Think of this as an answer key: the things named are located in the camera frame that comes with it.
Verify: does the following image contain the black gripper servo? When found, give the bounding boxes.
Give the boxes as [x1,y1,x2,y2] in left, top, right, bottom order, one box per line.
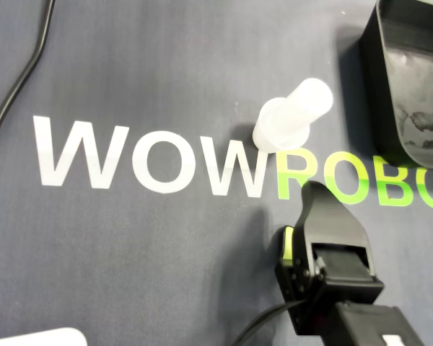
[274,180,385,334]

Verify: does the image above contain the white plastic tube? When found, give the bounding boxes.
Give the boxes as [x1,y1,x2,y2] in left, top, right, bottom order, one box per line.
[284,77,335,133]

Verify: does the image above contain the small white plastic cup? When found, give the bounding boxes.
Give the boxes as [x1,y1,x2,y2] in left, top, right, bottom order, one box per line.
[251,97,310,154]

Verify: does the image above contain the dark grey WOWROBO mat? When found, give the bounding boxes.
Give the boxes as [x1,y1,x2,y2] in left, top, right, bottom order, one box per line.
[0,0,433,346]

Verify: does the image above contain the black plastic tray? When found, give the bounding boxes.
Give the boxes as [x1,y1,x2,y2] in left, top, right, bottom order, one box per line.
[359,0,433,169]

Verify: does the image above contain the white desk lamp base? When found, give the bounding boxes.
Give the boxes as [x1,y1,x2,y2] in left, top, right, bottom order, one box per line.
[0,327,87,346]

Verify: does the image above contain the thin black servo wires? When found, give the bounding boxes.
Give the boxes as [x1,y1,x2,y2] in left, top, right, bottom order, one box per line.
[236,301,306,346]

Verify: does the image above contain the thick black cable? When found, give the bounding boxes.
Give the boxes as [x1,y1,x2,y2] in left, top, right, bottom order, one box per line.
[0,0,56,156]

